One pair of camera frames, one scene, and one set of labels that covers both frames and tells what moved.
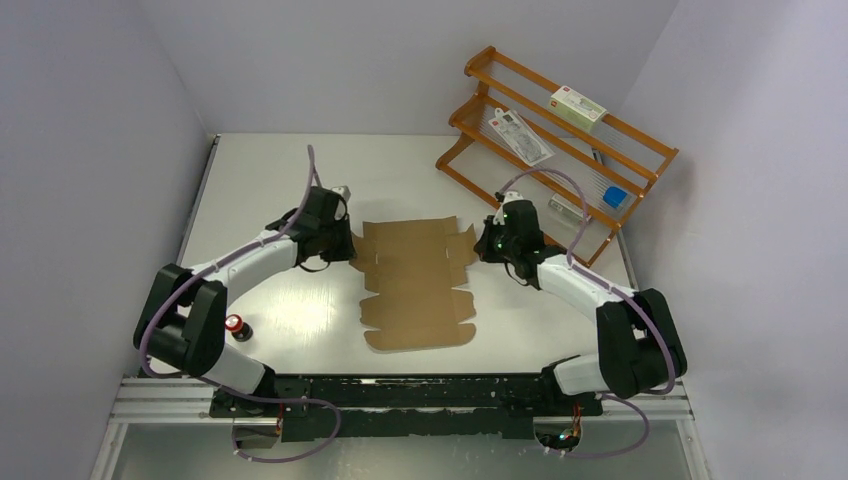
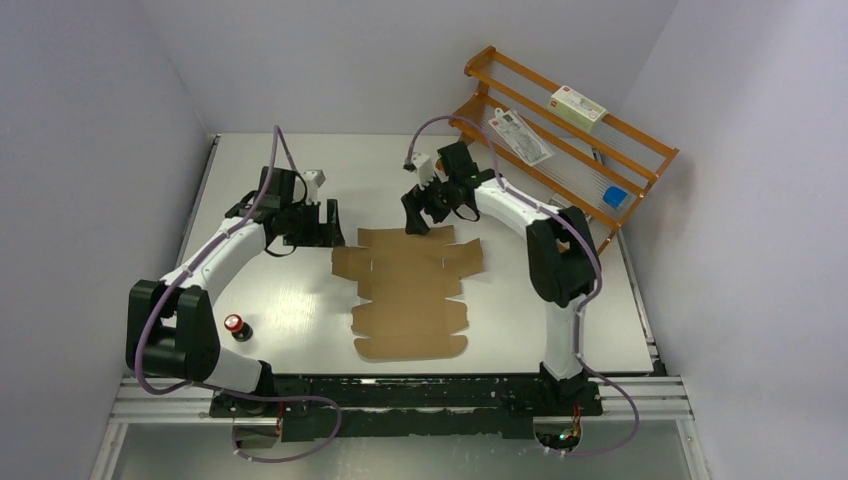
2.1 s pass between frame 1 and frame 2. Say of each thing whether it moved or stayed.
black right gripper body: moved
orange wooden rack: stayed
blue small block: stayed
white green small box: stayed
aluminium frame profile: stayed
